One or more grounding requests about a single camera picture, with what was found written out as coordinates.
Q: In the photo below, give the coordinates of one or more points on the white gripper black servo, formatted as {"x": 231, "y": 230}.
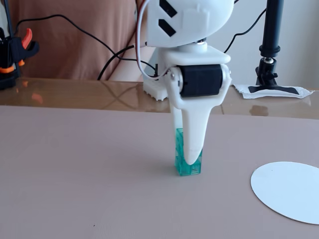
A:
{"x": 201, "y": 80}

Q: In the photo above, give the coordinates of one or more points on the teal transparent lego brick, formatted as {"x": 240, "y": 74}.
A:
{"x": 180, "y": 164}

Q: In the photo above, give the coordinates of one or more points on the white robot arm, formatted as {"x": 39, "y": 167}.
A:
{"x": 199, "y": 22}

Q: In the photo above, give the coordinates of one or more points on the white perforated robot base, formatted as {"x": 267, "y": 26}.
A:
{"x": 155, "y": 87}

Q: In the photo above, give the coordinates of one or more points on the white paper circle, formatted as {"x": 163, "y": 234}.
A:
{"x": 289, "y": 191}

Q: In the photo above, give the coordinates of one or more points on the white tape patch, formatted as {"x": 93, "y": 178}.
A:
{"x": 274, "y": 95}

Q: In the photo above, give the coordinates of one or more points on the pinkish grey table mat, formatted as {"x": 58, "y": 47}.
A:
{"x": 99, "y": 174}

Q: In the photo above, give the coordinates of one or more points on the black orange spring clamp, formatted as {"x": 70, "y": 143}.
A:
{"x": 15, "y": 49}

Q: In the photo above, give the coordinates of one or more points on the black camera stand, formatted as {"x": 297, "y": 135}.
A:
{"x": 270, "y": 44}

